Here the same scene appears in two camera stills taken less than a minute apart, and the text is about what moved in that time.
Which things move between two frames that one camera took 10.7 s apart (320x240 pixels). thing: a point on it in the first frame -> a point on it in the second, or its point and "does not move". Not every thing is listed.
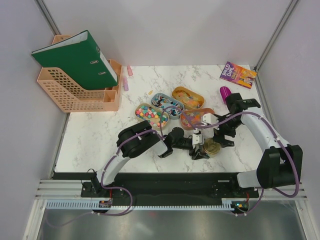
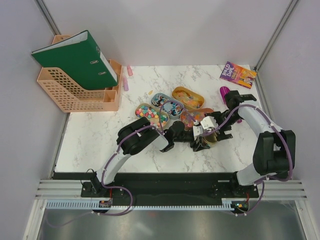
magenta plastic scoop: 225,91 does not move
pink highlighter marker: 129,71 does not move
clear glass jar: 212,155 -> 208,144
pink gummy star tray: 196,115 does not move
